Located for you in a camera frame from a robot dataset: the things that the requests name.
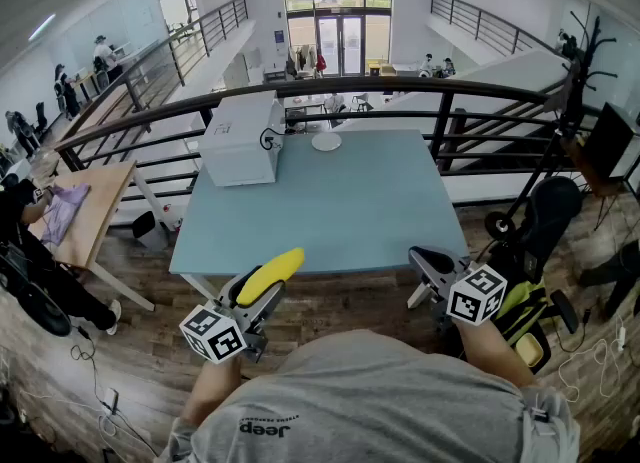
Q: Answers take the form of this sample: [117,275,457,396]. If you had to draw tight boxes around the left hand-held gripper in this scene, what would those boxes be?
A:
[178,264,288,365]

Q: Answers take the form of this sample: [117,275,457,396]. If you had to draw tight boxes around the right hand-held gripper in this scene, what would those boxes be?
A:
[408,245,508,333]

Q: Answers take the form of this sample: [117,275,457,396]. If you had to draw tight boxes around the yellow banana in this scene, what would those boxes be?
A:
[236,247,306,308]

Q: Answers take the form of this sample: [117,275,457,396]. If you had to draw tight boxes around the white round plate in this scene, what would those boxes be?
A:
[311,132,343,152]

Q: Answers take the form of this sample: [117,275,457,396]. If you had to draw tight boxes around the person's right forearm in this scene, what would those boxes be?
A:
[452,318,539,390]

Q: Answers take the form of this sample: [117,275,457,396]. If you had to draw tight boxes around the person's left forearm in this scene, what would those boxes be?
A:
[180,354,244,427]

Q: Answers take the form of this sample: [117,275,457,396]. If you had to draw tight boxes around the black wheeled stand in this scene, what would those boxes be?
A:
[483,125,571,242]

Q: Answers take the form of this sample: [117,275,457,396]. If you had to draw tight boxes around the black waste bin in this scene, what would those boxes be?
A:
[131,210,169,252]

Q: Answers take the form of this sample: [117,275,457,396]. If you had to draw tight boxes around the black and green office chair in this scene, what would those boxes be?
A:
[487,175,584,370]

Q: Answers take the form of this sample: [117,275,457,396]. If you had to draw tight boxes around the white microwave oven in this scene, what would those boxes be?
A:
[198,90,286,188]

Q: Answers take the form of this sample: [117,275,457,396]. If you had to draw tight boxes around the wooden table with white legs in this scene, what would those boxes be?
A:
[27,160,157,313]

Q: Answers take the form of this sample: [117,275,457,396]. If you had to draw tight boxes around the purple cloth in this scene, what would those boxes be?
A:
[40,183,92,247]

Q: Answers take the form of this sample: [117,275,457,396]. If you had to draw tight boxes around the dark metal balcony railing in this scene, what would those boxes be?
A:
[53,75,640,202]

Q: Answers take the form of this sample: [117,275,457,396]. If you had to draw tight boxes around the black cabinet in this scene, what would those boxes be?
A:
[582,102,640,183]

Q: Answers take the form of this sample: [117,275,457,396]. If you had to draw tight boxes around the short mezzanine railing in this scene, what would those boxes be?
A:
[429,0,562,58]

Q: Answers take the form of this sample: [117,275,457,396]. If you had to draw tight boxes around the glass entrance door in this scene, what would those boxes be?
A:
[281,0,394,77]

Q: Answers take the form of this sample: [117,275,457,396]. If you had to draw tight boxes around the long mezzanine railing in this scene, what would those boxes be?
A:
[119,0,250,117]

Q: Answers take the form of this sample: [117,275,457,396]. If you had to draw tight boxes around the black coat rack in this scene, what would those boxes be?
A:
[542,10,619,152]

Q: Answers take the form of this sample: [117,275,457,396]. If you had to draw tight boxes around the black power cable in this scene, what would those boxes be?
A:
[259,126,285,152]

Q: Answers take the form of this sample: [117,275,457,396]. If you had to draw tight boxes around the black floor cable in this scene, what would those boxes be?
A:
[69,325,119,413]

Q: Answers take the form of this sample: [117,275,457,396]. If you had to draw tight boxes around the white floor cable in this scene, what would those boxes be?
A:
[557,315,629,403]

